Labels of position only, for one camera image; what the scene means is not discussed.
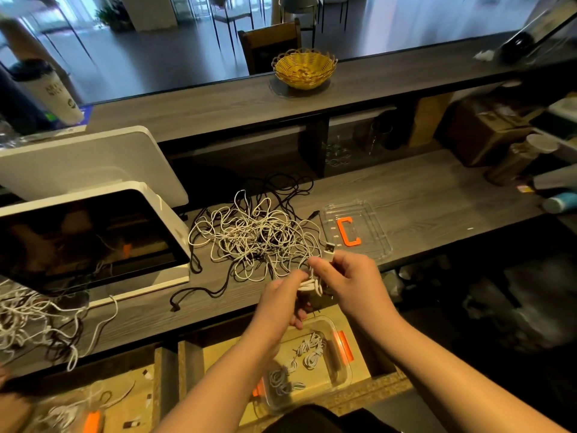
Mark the green potted plant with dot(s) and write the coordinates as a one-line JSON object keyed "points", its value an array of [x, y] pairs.
{"points": [[113, 13]]}

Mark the flat cardboard sheet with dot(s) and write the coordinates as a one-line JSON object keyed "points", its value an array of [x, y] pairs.
{"points": [[430, 120]]}

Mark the person's right hand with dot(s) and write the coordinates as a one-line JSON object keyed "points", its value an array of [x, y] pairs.
{"points": [[361, 288]]}

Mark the black metal chair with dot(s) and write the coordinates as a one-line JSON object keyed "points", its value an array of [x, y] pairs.
{"points": [[297, 6], [227, 9]]}

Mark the small white connector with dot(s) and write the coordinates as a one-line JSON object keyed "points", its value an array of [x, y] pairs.
{"points": [[133, 424]]}

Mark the black device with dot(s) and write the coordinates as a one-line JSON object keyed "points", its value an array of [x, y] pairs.
{"points": [[541, 31]]}

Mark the round wooden table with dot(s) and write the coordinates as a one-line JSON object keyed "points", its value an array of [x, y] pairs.
{"points": [[27, 22]]}

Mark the wooden drawer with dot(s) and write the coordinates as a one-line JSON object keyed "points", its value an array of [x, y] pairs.
{"points": [[144, 392], [379, 383]]}

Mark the white paper coffee cup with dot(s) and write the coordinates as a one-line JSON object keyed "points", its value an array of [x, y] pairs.
{"points": [[50, 90]]}

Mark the white customer display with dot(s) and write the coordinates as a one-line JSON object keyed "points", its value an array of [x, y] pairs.
{"points": [[90, 167]]}

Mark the blue white notebook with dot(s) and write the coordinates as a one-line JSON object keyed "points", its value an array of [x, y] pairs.
{"points": [[85, 115]]}

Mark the white touchscreen monitor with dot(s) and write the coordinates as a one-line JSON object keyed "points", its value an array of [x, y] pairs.
{"points": [[81, 239]]}

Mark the yellow woven basket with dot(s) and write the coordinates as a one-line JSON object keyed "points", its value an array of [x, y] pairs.
{"points": [[305, 69]]}

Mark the person's left hand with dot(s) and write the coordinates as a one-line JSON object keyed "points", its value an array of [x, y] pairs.
{"points": [[279, 311]]}

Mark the person's left forearm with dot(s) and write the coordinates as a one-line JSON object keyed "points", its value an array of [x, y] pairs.
{"points": [[216, 392]]}

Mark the grey wooden bar counter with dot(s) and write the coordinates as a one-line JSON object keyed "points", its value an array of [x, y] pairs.
{"points": [[216, 99]]}

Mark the person's right forearm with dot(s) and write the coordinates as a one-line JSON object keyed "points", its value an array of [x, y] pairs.
{"points": [[460, 383]]}

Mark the brown wooden chair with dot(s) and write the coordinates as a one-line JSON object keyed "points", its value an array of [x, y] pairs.
{"points": [[269, 47]]}

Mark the brown cardboard box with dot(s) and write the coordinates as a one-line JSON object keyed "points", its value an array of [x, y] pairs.
{"points": [[487, 130]]}

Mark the pile of white containers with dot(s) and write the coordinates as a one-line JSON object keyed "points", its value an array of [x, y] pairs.
{"points": [[401, 282]]}

